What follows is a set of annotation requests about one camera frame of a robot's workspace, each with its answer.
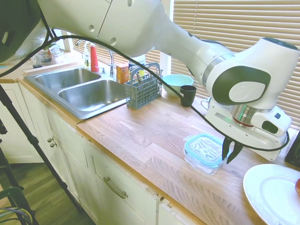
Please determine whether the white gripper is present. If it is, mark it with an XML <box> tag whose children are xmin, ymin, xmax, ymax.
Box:
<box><xmin>204</xmin><ymin>99</ymin><xmax>290</xmax><ymax>165</ymax></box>

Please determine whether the square glass food container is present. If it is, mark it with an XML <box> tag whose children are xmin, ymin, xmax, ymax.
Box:
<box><xmin>183</xmin><ymin>152</ymin><xmax>227</xmax><ymax>176</ymax></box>

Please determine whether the clear lid with teal rim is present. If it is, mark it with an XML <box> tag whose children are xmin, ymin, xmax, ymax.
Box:
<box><xmin>183</xmin><ymin>133</ymin><xmax>227</xmax><ymax>169</ymax></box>

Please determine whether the clear plastic food bag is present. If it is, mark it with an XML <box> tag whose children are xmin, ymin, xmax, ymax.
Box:
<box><xmin>47</xmin><ymin>45</ymin><xmax>64</xmax><ymax>58</ymax></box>

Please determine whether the smooth white mug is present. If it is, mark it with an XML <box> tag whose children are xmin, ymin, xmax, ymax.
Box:
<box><xmin>200</xmin><ymin>97</ymin><xmax>212</xmax><ymax>111</ymax></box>

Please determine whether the white dinner plate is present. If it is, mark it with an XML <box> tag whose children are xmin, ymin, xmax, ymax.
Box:
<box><xmin>242</xmin><ymin>164</ymin><xmax>300</xmax><ymax>225</ymax></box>

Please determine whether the black countertop appliance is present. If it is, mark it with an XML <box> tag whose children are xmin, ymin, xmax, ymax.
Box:
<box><xmin>284</xmin><ymin>134</ymin><xmax>300</xmax><ymax>168</ymax></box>

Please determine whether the black cup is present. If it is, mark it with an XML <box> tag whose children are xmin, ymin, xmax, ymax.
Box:
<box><xmin>179</xmin><ymin>85</ymin><xmax>197</xmax><ymax>108</ymax></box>

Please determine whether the teal bowl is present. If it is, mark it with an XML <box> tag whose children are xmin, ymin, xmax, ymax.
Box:
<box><xmin>162</xmin><ymin>74</ymin><xmax>195</xmax><ymax>98</ymax></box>

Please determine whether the grey plastic cutlery basket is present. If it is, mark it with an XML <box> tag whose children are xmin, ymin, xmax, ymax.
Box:
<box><xmin>124</xmin><ymin>61</ymin><xmax>164</xmax><ymax>111</ymax></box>

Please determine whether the metal cutlery piece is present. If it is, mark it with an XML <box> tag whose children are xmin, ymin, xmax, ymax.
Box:
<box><xmin>150</xmin><ymin>66</ymin><xmax>164</xmax><ymax>79</ymax></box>

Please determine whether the beige window blind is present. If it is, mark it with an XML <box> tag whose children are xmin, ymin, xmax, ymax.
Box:
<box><xmin>70</xmin><ymin>38</ymin><xmax>163</xmax><ymax>78</ymax></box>
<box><xmin>173</xmin><ymin>0</ymin><xmax>300</xmax><ymax>128</ymax></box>

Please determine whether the white wipes canister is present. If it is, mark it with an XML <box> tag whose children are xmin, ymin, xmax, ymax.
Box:
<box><xmin>128</xmin><ymin>54</ymin><xmax>147</xmax><ymax>82</ymax></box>

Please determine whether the orange baking soda box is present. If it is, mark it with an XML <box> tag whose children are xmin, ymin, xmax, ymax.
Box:
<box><xmin>116</xmin><ymin>62</ymin><xmax>131</xmax><ymax>85</ymax></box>

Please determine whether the chrome faucet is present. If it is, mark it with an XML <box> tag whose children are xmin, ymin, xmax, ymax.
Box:
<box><xmin>75</xmin><ymin>38</ymin><xmax>116</xmax><ymax>78</ymax></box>

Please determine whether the stainless steel double sink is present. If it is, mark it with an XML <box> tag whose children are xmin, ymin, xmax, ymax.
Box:
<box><xmin>22</xmin><ymin>67</ymin><xmax>129</xmax><ymax>121</ymax></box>

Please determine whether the white kitchen cabinet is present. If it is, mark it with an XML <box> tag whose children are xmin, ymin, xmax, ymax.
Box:
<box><xmin>0</xmin><ymin>81</ymin><xmax>195</xmax><ymax>225</ymax></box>

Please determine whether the red bottle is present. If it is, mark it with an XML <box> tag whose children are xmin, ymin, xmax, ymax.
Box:
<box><xmin>90</xmin><ymin>44</ymin><xmax>100</xmax><ymax>73</ymax></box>

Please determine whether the clear spray bottle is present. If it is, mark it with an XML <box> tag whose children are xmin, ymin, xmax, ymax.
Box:
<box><xmin>82</xmin><ymin>42</ymin><xmax>92</xmax><ymax>69</ymax></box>

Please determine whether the black tripod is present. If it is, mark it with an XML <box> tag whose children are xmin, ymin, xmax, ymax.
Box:
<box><xmin>0</xmin><ymin>83</ymin><xmax>83</xmax><ymax>225</ymax></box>

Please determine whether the clear bottle with dark liquid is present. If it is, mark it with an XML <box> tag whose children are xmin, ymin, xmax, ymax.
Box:
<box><xmin>31</xmin><ymin>54</ymin><xmax>44</xmax><ymax>69</ymax></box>

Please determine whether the green clamp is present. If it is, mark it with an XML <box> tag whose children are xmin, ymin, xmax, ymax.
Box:
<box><xmin>0</xmin><ymin>186</ymin><xmax>31</xmax><ymax>212</ymax></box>

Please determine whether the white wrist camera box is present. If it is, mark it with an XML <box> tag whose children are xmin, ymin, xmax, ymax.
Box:
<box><xmin>251</xmin><ymin>106</ymin><xmax>293</xmax><ymax>137</ymax></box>

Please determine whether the silver cabinet handle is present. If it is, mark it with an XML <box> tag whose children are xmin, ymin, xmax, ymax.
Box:
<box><xmin>103</xmin><ymin>176</ymin><xmax>128</xmax><ymax>200</ymax></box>

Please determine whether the coloured cable bundle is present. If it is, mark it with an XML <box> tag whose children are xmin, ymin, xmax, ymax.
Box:
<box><xmin>0</xmin><ymin>207</ymin><xmax>32</xmax><ymax>225</ymax></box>

